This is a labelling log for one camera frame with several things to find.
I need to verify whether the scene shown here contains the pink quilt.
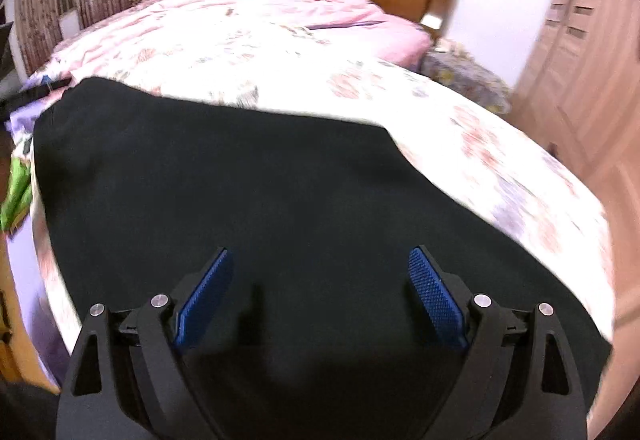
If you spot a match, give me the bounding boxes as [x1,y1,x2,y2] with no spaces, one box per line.
[50,0,433,86]

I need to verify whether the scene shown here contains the green cloth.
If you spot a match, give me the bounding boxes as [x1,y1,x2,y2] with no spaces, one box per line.
[0,157,33,236]

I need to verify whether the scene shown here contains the light wooden wardrobe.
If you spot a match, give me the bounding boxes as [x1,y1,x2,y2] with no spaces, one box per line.
[510,0,640,231]

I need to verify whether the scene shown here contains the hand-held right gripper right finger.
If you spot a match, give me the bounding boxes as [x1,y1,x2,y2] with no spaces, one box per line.
[407,245,588,440]

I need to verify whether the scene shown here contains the nightstand with floral cover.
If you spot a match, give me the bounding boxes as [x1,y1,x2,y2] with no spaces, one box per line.
[420,39,512,115]

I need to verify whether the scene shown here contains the purple printed bedsheet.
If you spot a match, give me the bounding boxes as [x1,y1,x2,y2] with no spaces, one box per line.
[5,70,76,383]

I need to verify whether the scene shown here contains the black pants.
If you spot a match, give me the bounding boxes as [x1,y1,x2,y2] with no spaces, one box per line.
[31,76,615,440]

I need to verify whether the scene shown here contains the cream floral bed blanket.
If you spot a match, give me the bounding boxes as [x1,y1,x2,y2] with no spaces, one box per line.
[30,35,618,361]

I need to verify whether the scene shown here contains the black strap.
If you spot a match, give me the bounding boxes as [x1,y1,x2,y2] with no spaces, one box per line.
[0,77,76,107]

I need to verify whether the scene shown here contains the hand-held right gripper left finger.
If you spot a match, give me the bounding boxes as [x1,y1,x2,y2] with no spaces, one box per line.
[55,247,236,440]

